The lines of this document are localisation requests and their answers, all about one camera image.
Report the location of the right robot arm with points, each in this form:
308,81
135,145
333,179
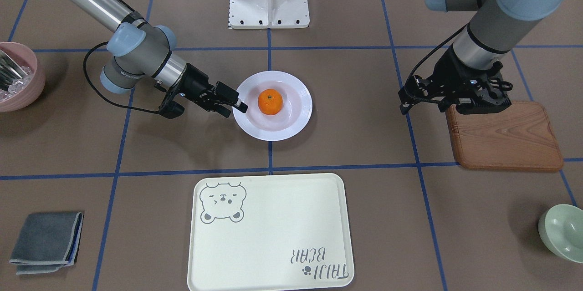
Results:
139,50

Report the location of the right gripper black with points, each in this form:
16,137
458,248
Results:
196,84

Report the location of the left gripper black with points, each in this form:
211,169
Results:
447,74

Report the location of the folded grey cloth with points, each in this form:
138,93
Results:
47,242

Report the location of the cream bear print tray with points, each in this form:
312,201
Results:
270,233

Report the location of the white round plate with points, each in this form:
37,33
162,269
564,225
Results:
290,120

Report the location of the orange mandarin fruit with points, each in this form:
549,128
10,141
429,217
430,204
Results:
270,102

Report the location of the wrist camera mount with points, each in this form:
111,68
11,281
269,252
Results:
492,88
168,108

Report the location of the green bowl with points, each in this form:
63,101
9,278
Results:
561,230

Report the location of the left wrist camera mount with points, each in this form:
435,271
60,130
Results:
492,88

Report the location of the pink bowl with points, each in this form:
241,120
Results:
32,89

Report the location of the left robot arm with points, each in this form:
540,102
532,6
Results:
496,27

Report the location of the metal scoop in bowl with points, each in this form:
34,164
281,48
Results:
10,72

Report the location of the wooden cutting board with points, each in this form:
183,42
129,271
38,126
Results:
519,138

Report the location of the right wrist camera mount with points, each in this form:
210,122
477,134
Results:
168,108

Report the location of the clear ice cubes in bowl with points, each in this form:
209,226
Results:
19,87

